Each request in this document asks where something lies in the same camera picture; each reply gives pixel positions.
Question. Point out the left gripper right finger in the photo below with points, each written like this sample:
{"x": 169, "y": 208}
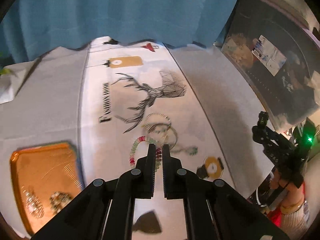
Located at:
{"x": 213, "y": 209}

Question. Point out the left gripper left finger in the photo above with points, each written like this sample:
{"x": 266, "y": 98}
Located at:
{"x": 104, "y": 209}

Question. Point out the person right hand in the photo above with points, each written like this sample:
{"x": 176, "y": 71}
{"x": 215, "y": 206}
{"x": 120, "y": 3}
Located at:
{"x": 294, "y": 198}

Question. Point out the copper metal tray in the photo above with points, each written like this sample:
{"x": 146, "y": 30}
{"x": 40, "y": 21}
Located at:
{"x": 44, "y": 180}

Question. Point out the dark cabinet with stickers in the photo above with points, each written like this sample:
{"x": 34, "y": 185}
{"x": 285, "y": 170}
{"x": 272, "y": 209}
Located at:
{"x": 278, "y": 58}

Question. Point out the white deer print runner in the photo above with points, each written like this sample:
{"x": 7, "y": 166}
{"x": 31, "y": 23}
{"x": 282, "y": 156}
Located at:
{"x": 134, "y": 91}

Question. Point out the grey table cloth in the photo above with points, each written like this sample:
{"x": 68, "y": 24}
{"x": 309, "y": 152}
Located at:
{"x": 47, "y": 110}

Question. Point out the green potted plant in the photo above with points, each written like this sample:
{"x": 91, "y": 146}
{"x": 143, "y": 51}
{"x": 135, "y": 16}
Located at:
{"x": 5, "y": 71}

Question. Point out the blue curtain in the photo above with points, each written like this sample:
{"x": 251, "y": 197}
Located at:
{"x": 31, "y": 28}

